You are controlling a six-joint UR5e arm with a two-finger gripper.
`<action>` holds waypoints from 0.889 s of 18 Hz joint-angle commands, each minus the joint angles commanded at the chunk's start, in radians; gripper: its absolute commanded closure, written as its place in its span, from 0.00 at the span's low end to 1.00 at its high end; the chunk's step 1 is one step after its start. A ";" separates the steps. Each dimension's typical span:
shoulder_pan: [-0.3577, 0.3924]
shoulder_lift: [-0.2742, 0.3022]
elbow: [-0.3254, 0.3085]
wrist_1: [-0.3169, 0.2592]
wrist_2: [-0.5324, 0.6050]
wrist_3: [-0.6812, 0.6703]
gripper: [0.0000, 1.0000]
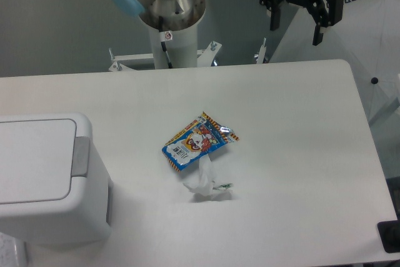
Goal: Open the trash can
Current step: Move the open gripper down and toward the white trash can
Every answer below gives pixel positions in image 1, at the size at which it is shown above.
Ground black cable on pedestal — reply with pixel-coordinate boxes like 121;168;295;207
157;16;173;69

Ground crumpled white tissue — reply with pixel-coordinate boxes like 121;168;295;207
183;155;232;202

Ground grey trash can push button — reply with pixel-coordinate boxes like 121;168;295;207
71;136;91;177

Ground black device at table edge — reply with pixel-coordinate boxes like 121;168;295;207
377;220;399;253

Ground blue snack wrapper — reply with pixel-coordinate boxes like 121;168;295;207
162;113;239;172

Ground small green candy wrapper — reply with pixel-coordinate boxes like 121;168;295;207
213;183;233;191

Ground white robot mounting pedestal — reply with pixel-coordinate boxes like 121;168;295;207
108;22;222;72

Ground white plastic trash can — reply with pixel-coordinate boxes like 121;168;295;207
1;113;113;244

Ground white umbrella with lettering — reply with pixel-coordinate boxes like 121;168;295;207
271;0;399;123

